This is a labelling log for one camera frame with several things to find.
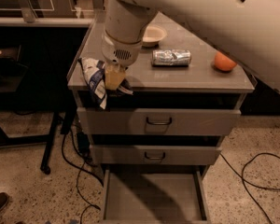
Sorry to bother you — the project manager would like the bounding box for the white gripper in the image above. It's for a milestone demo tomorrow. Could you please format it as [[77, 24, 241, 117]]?
[[102, 30, 143, 91]]

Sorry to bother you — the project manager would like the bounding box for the blue chip bag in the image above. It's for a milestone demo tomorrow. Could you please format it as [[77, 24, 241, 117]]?
[[78, 57, 133, 109]]

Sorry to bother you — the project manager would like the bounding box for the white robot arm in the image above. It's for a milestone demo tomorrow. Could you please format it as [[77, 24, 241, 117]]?
[[104, 0, 280, 94]]

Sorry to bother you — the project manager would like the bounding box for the top grey drawer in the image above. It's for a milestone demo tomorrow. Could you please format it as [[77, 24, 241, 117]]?
[[77, 107, 241, 136]]

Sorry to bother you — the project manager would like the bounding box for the grey drawer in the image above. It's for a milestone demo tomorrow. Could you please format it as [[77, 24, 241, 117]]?
[[100, 168, 211, 224], [91, 145, 221, 165], [77, 107, 241, 136]]

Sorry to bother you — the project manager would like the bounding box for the grey drawer cabinet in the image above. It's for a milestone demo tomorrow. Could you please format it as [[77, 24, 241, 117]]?
[[68, 15, 254, 174]]

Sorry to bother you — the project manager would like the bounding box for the middle grey drawer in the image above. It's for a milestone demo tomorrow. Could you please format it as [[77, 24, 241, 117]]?
[[91, 145, 221, 165]]

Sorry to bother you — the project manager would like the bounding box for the bottom grey drawer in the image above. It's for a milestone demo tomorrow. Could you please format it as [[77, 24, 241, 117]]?
[[100, 168, 211, 224]]

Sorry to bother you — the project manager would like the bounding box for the silver soda can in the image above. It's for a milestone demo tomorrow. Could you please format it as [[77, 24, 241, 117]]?
[[151, 49, 191, 67]]

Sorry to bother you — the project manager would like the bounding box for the beige paper bowl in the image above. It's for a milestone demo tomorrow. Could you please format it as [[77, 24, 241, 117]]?
[[142, 25, 167, 48]]

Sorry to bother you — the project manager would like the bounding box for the black power adapter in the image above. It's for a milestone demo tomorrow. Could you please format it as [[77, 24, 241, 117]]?
[[77, 132, 90, 155]]

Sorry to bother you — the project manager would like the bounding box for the black side table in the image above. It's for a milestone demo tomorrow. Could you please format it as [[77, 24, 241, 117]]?
[[0, 45, 73, 175]]

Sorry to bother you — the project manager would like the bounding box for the orange fruit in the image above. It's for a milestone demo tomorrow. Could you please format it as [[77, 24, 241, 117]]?
[[214, 51, 236, 72]]

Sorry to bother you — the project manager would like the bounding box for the black floor cable left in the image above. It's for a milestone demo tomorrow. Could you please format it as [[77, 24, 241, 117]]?
[[61, 128, 105, 224]]

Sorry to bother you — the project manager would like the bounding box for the black floor cable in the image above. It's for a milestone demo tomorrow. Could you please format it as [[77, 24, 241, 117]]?
[[219, 152, 280, 224], [61, 128, 105, 224]]

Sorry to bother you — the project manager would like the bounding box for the black floor cable right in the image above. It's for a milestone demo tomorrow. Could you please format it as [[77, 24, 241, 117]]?
[[219, 152, 280, 224]]

